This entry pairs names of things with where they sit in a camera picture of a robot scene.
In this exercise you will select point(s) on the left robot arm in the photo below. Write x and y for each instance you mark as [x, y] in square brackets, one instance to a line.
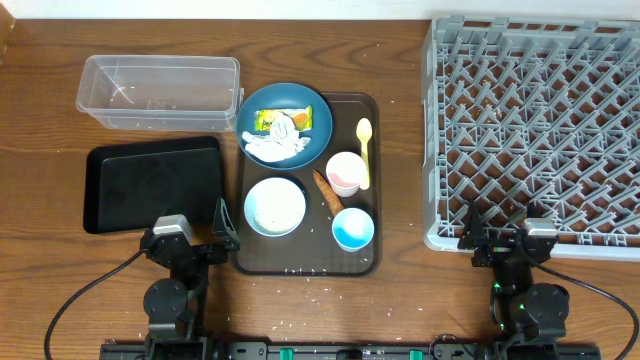
[176, 305]

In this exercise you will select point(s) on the dark blue plate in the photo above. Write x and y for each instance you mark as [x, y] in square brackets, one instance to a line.
[288, 96]

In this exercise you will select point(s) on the brown serving tray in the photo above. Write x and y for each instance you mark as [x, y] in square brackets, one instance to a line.
[310, 249]

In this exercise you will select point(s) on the pink plastic cup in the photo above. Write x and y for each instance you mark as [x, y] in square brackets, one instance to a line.
[345, 172]

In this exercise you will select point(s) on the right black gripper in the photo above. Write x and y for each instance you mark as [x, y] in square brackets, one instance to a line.
[505, 247]

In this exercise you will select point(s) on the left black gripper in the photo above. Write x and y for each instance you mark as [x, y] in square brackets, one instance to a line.
[198, 251]

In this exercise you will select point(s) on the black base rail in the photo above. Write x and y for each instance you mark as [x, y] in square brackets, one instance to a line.
[442, 348]

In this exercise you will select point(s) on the white tissue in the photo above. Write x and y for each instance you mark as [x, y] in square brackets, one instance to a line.
[282, 142]

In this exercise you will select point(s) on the light blue cup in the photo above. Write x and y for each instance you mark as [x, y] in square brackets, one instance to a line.
[353, 229]

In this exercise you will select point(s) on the clear plastic waste bin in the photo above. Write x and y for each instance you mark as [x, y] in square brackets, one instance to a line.
[161, 92]

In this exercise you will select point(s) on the light blue bowl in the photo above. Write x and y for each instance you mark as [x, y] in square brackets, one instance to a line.
[273, 183]

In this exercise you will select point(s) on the yellow green snack wrapper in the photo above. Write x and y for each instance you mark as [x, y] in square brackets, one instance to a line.
[301, 117]

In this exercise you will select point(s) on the orange carrot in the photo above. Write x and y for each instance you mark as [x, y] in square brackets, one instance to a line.
[331, 198]

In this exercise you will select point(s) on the black rectangular tray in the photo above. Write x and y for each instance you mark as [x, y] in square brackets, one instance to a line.
[129, 186]

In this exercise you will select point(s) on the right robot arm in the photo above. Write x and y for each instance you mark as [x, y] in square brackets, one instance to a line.
[532, 315]

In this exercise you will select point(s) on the yellow plastic spoon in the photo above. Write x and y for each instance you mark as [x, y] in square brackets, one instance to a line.
[364, 133]

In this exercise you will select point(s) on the grey dishwasher rack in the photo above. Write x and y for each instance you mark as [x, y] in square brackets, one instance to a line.
[528, 112]

